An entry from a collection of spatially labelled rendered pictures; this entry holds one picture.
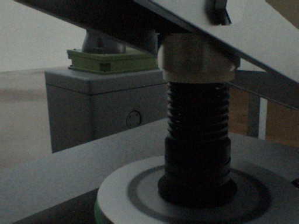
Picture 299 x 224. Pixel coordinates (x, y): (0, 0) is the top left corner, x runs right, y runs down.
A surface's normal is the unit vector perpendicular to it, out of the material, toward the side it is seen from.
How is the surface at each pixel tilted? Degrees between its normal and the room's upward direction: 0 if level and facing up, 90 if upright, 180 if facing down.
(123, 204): 0
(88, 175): 0
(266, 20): 90
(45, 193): 0
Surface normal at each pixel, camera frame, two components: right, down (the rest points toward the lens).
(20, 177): -0.02, -0.97
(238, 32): 0.74, 0.15
